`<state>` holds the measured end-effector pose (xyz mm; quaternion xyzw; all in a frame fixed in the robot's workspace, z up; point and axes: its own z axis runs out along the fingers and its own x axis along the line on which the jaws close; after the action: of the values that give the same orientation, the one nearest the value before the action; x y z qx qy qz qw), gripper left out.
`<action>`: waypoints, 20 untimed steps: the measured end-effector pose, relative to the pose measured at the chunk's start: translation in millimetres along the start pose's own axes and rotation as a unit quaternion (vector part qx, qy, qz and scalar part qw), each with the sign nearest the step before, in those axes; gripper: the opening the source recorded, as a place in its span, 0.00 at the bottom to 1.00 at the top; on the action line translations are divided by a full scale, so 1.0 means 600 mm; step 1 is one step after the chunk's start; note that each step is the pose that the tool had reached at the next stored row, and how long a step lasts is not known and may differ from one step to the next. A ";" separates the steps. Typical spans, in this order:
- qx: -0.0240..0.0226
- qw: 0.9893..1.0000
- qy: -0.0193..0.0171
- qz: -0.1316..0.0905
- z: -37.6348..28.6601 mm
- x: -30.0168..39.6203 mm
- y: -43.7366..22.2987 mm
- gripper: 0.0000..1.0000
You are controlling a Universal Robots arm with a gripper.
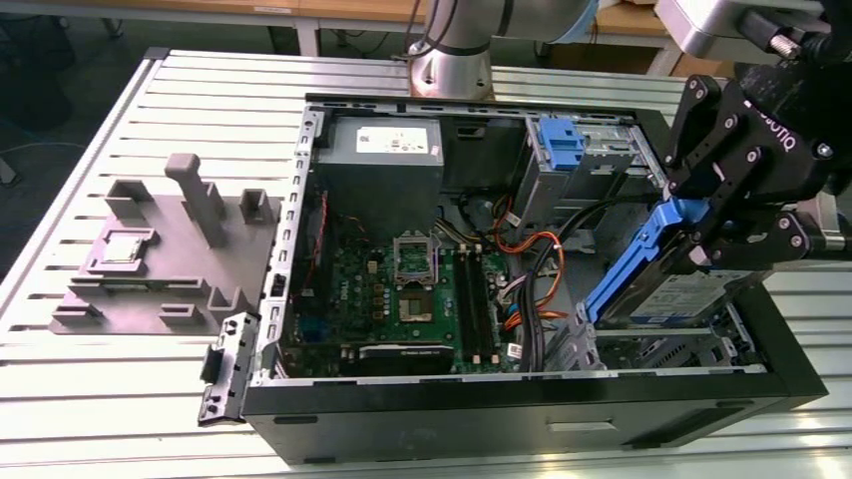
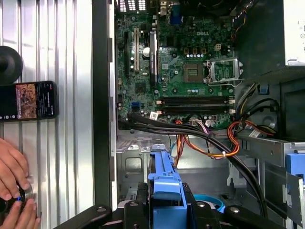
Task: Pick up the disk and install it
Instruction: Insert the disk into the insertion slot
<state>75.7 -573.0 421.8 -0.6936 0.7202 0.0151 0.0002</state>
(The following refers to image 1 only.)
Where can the metal disk bay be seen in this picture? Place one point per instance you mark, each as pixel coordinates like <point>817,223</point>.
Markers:
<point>585,349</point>

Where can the brown wooden cabinet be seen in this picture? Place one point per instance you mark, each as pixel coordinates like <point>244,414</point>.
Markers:
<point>692,65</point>

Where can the silver CPU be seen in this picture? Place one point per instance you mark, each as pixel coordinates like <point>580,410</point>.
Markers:
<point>121,248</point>

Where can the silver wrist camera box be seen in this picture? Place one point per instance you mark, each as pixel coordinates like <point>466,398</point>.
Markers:
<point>718,30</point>

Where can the black PC case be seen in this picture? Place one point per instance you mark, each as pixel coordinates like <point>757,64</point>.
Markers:
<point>465,424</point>

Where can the grey power supply unit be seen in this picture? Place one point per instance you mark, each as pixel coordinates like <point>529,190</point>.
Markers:
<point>385,189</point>

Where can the grey parts rack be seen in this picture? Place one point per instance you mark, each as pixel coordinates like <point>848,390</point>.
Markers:
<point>186,279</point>

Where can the green RAM stick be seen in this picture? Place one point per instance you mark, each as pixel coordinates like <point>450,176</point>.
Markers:
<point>133,286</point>

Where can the wooden desk white frame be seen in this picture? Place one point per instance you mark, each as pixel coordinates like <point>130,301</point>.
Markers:
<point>200,14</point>

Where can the blue plastic drive latch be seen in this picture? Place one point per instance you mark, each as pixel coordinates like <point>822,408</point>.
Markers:
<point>562,144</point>

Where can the black RAM slot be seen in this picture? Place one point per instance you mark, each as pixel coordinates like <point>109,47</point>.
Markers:
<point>465,304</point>
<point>485,304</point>

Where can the green motherboard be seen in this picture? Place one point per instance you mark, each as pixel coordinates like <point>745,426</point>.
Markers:
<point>358,304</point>

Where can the metal optical drive bay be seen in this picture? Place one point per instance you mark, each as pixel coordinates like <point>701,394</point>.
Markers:
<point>542,199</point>

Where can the hard disk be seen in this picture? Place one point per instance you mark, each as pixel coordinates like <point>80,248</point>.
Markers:
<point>678,299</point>

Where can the metal expansion slot bracket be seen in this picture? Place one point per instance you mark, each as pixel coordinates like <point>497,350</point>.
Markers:
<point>233,359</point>

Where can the CPU socket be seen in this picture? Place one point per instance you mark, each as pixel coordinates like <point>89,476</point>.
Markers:
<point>420,309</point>

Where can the black office chair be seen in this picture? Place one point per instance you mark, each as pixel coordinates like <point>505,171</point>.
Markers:
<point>36,75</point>

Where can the black graphics card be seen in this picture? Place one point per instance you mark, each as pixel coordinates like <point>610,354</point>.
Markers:
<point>405,351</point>

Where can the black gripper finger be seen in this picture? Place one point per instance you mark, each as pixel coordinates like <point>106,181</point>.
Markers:
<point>685,140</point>
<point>752,244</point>

